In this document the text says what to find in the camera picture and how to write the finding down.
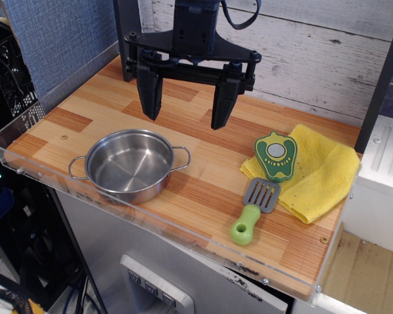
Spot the black vertical post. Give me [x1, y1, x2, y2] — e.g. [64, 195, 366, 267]
[113, 0, 141, 82]

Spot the grey dispenser button panel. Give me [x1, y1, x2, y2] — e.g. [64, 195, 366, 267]
[120, 254, 195, 313]

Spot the grey green toy spatula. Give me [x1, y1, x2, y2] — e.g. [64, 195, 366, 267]
[229, 177, 280, 245]

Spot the black cable loop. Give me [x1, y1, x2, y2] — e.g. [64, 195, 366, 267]
[219, 0, 262, 31]

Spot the silver metal pot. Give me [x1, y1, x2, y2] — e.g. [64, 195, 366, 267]
[68, 129, 191, 205]

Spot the silver toy fridge cabinet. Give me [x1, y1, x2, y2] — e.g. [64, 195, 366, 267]
[56, 192, 293, 313]

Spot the dark right frame post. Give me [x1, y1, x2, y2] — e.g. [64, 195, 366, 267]
[354, 39, 393, 154]

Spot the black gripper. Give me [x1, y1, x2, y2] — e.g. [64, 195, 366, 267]
[129, 6, 261, 130]

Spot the yellow folded cloth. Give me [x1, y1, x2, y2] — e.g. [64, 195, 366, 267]
[239, 124, 361, 225]

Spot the white toy sink unit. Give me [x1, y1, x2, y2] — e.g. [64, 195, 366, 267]
[341, 116, 393, 251]

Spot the black plastic crate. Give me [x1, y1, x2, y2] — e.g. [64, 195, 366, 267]
[0, 35, 37, 118]

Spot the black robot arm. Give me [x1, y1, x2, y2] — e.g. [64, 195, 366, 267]
[114, 1, 261, 130]

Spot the clear acrylic table guard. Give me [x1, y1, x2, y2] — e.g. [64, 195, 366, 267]
[0, 39, 354, 307]

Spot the green toy pepper slice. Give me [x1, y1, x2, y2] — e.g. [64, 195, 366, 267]
[254, 131, 297, 183]

